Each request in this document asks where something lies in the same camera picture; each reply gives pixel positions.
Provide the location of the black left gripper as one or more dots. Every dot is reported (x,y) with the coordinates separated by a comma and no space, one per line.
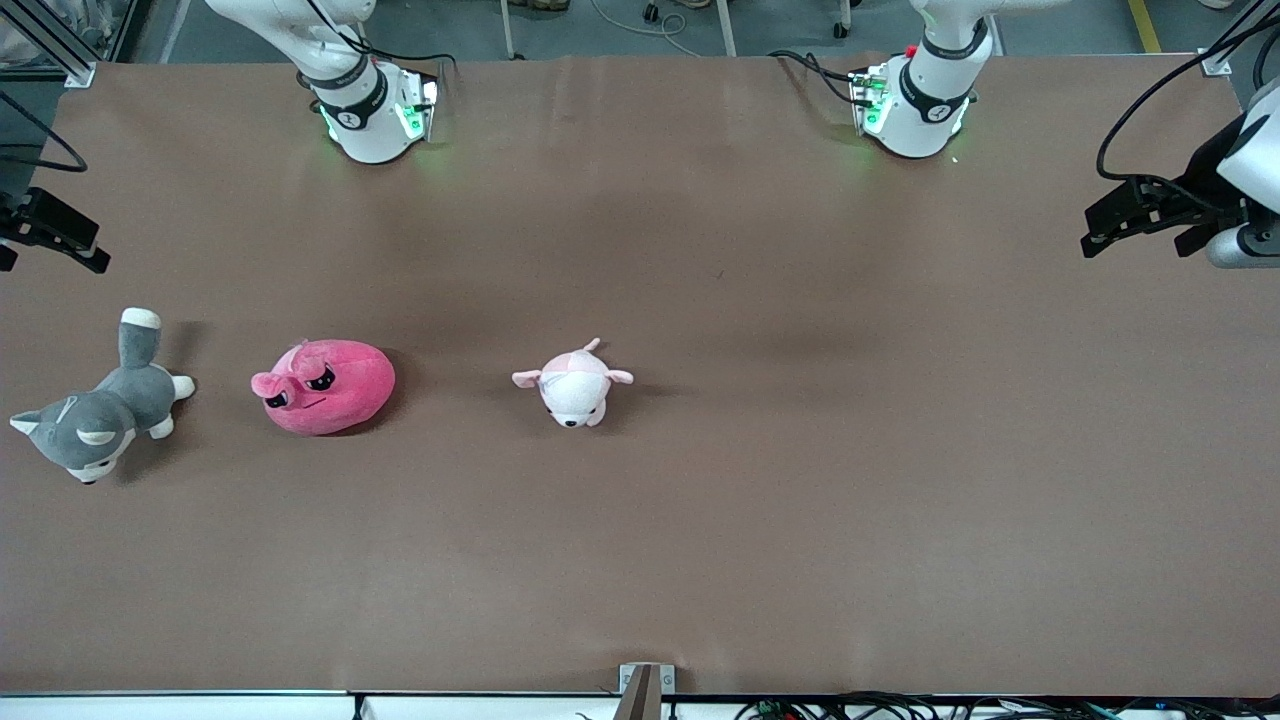
(1203,174)

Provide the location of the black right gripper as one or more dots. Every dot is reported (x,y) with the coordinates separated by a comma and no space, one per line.
(22,218)

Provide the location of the pink round plush toy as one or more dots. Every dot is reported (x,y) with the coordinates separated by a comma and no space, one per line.
(340,395)

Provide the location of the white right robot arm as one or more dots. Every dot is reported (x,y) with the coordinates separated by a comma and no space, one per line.
(365,135)

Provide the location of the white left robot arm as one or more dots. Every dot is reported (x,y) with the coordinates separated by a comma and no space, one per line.
(930,100)

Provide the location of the grey white husky plush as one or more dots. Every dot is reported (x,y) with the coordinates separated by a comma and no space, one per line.
(90,420)

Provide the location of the metal connector box green light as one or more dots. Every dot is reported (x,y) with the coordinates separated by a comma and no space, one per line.
(415,110)
(870,100)

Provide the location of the white metal leg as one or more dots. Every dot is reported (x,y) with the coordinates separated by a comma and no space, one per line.
(507,30)
(726,28)

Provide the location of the white side table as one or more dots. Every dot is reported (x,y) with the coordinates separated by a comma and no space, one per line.
(200,708)

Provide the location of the white pink plush dog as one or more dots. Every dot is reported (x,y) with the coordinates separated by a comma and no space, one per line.
(575,385)

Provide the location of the aluminium corner frame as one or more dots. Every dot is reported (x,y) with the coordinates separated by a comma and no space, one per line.
(70,55)
(1218,62)

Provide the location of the aluminium camera mount post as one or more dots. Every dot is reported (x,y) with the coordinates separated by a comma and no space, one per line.
(640,695)

